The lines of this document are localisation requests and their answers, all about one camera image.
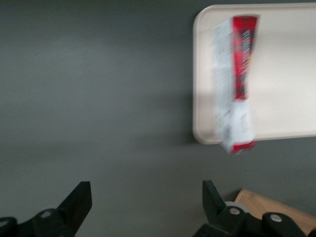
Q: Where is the wooden board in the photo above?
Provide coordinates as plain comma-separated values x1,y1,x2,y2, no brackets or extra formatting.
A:
233,189,316,237

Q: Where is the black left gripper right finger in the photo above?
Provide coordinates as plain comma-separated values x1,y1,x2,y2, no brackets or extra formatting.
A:
195,180,249,237

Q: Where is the white rectangular tray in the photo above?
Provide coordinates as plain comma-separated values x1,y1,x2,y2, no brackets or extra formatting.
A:
192,3,316,145

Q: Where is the red tartan shortbread box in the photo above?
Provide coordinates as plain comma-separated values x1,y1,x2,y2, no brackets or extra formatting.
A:
211,15,261,156

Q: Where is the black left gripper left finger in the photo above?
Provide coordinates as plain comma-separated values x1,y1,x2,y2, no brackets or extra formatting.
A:
33,181,93,237

